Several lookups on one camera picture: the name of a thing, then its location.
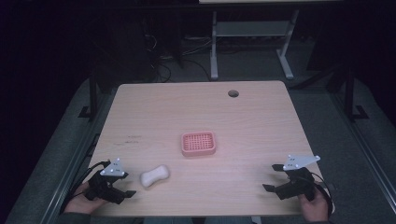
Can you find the person's left hand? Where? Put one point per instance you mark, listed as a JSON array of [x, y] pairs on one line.
[[79, 203]]

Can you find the person's right hand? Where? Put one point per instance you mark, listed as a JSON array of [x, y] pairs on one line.
[[316, 210]]

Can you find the white metal stand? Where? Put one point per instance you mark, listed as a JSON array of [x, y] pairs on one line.
[[249, 28]]

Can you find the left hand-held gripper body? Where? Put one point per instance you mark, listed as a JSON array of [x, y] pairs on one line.
[[101, 188]]

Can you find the pink soap dish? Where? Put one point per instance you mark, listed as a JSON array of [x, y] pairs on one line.
[[198, 143]]

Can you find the grey metal rail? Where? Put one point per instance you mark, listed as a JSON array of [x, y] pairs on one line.
[[67, 174], [367, 149]]

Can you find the white soap bar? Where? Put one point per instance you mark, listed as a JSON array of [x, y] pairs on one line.
[[155, 176]]

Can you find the black metal stand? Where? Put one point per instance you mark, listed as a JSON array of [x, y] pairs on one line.
[[350, 93], [92, 93]]

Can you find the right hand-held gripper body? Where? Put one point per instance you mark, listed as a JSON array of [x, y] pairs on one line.
[[299, 185]]

